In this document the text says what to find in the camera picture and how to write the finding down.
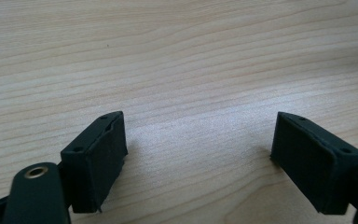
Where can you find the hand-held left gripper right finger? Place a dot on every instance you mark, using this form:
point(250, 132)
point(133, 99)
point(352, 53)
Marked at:
point(310, 168)

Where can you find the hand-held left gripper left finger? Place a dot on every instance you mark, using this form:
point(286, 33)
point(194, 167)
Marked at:
point(96, 168)

